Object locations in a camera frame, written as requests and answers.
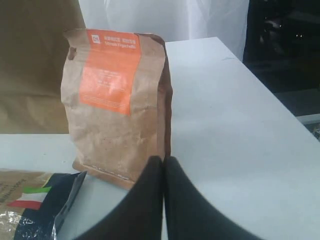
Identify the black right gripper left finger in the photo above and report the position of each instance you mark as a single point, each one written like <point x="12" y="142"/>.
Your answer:
<point x="139" y="215"/>

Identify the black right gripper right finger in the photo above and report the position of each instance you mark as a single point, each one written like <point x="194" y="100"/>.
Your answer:
<point x="189" y="216"/>

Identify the large brown paper shopping bag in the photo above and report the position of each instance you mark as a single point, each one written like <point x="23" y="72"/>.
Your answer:
<point x="33" y="51"/>

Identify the spaghetti packet dark blue ends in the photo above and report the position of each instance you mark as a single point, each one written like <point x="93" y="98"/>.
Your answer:
<point x="34" y="204"/>

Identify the kraft pouch with orange label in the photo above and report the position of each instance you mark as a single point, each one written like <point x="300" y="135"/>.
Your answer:
<point x="117" y="93"/>

